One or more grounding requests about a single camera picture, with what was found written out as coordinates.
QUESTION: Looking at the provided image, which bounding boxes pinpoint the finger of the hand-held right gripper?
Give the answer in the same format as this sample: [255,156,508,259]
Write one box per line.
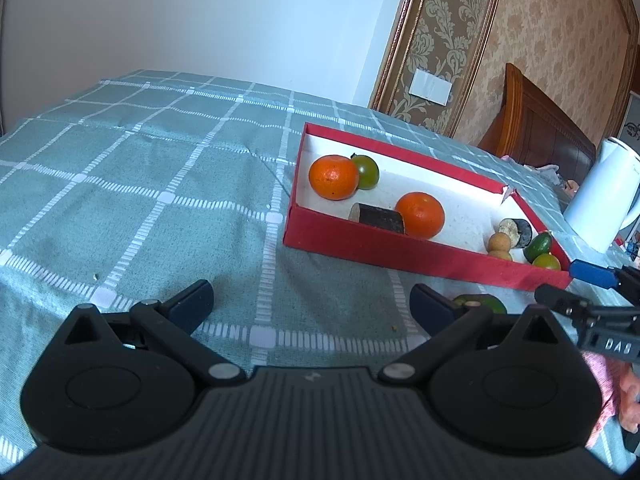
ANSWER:
[569,259,640,293]
[535,284,640,322]

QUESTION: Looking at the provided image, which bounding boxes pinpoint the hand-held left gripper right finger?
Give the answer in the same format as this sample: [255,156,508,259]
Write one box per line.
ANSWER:
[377,282,576,388]

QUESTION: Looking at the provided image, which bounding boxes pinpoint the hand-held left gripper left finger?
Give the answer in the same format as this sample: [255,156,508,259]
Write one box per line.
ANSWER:
[47,279,247,389]

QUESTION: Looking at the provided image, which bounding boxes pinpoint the dark green round fruit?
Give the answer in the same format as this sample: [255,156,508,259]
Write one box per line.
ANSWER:
[452,294,507,315]

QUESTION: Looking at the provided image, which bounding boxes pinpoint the green oblong fruit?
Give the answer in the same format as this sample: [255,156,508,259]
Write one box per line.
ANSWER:
[523,230,553,264]

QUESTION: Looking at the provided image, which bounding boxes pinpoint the short dark sugarcane piece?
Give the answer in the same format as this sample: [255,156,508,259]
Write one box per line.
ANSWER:
[499,217,533,249]

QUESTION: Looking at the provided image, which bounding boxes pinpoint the orange mandarin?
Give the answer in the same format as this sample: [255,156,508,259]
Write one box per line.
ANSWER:
[308,155,360,201]
[395,191,446,240]

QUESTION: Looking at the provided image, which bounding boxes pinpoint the dark wood log piece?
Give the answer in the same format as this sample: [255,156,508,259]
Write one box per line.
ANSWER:
[348,202,406,235]

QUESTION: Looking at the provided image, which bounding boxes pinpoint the red cardboard box lid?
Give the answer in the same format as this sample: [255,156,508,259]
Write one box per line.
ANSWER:
[283,122,572,292]

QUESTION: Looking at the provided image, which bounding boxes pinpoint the dark green tomato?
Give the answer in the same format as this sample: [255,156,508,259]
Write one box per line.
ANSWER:
[350,154,380,191]

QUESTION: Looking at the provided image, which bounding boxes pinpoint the white electric kettle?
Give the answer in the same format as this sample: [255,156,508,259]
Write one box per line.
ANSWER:
[563,136,640,254]

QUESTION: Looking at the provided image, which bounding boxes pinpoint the pink crumpled cloth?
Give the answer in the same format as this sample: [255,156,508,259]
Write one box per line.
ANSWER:
[500,155,581,196]

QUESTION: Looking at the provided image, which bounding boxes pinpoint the green checked bed sheet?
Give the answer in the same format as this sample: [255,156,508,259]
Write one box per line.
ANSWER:
[0,70,640,471]

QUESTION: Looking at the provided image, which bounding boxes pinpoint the wooden headboard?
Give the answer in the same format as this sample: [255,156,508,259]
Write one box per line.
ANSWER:
[477,62,597,181]

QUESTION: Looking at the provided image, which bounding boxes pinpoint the gold framed wallpaper panel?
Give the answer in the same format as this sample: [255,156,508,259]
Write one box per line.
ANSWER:
[367,0,508,138]

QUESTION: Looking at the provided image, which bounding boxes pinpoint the white printed wall paper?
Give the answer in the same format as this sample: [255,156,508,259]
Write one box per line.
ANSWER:
[617,90,640,146]

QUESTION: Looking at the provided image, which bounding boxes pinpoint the white wall switch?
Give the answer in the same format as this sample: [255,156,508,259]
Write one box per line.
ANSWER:
[409,67,456,107]

